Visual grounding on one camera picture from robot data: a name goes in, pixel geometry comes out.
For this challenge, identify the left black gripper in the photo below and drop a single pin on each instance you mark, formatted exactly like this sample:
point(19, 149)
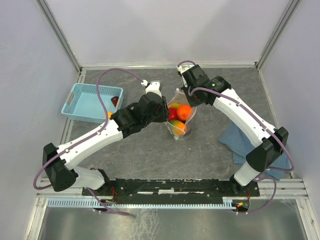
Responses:
point(164, 115)

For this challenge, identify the clear zip top bag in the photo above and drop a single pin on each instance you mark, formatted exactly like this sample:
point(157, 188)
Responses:
point(179, 97)

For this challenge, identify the green yellow mango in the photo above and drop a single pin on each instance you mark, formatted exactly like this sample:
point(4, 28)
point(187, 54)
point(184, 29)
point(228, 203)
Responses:
point(177, 127)

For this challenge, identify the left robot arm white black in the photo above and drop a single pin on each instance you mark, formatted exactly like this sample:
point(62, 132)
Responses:
point(60, 163)

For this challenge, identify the small yellow fruit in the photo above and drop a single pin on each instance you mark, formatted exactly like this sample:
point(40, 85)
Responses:
point(108, 115)

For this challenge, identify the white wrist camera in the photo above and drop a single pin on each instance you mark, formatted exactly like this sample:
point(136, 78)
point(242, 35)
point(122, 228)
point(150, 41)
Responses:
point(152, 87)
point(182, 69)

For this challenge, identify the light blue plastic basket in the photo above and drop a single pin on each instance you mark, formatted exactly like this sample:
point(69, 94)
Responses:
point(83, 103)

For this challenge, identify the blue cloth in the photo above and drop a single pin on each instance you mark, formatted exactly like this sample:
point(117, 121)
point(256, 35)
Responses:
point(240, 145)

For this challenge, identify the red apple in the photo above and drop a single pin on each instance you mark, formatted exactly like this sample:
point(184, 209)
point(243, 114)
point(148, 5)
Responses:
point(172, 114)

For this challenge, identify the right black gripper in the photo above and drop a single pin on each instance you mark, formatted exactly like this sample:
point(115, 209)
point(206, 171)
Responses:
point(192, 102)

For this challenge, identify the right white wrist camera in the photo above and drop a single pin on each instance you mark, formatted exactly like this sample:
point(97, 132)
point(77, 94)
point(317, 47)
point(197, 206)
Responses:
point(182, 69)

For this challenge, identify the small dark red fruit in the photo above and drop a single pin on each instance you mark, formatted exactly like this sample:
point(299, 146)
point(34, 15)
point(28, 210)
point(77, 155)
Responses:
point(115, 100)

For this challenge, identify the light blue cable duct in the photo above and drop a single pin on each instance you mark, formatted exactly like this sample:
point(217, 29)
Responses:
point(92, 203)

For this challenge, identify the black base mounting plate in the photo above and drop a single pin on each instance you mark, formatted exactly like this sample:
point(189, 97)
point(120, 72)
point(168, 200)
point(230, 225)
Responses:
point(168, 192)

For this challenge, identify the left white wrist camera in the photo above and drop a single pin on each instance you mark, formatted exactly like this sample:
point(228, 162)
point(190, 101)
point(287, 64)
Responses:
point(152, 87)

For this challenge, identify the yellow orange round fruit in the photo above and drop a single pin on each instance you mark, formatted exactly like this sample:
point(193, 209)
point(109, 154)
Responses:
point(174, 105)

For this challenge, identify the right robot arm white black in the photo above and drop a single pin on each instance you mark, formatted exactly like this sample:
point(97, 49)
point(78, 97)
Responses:
point(269, 143)

